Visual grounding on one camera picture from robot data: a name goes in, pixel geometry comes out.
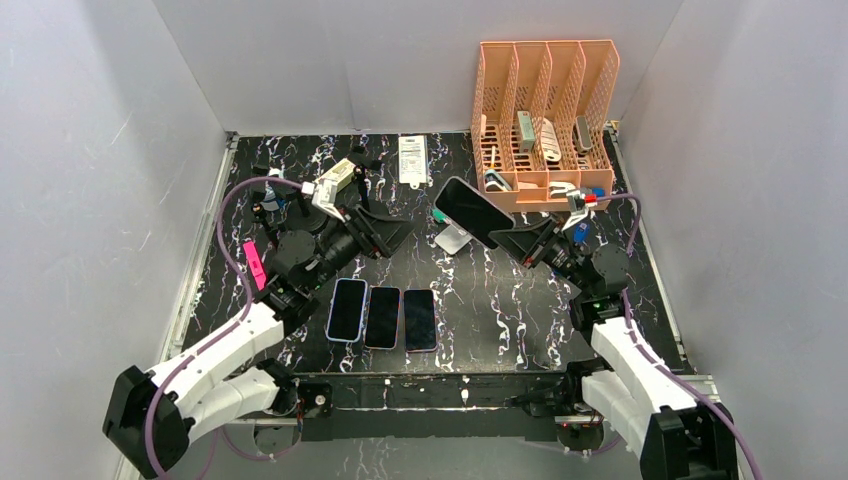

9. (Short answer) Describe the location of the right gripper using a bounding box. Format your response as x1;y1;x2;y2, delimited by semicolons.
488;213;592;294

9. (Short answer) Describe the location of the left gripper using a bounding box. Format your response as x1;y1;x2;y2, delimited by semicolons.
307;203;420;292

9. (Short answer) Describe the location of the white phone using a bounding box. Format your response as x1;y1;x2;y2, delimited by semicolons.
434;176;515;249

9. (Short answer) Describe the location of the purple phone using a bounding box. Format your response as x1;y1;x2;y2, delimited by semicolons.
403;289;437;353

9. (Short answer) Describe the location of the white-edged black smartphone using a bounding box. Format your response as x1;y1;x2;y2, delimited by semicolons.
364;287;401;350

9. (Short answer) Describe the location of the light blue phone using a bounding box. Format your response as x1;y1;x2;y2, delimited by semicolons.
325;278;369;343

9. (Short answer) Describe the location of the black round-base phone stand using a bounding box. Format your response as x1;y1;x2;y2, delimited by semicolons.
269;182;328;235

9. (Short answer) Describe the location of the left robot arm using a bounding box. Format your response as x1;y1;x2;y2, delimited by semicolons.
102;206;414;479

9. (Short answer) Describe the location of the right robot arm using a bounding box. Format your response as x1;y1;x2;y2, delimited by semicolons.
489;219;739;479

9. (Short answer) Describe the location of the silver desktop phone stand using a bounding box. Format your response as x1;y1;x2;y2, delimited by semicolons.
434;224;473;256

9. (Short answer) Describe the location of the beige small box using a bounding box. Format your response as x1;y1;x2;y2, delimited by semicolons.
317;158;358;192

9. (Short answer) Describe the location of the white labelled package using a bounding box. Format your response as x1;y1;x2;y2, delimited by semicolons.
398;135;429;189

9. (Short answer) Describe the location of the blue white tape roll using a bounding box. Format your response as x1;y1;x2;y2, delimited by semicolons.
260;183;286;212

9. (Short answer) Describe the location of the orange file organizer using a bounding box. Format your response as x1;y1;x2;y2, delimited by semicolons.
471;39;620;212

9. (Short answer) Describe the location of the pink marker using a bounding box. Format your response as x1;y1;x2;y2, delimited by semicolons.
242;241;267;291

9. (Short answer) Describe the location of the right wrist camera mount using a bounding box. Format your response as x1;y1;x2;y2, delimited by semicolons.
562;188;598;231

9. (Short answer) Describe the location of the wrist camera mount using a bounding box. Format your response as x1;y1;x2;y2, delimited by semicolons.
301;178;344;222
562;188;598;231

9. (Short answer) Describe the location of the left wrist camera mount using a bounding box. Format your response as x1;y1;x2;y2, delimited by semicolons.
301;178;344;222

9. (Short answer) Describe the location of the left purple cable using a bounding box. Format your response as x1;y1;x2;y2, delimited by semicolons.
144;176;313;480

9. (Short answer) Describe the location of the black base frame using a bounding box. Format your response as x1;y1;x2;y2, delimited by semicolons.
298;371;612;442

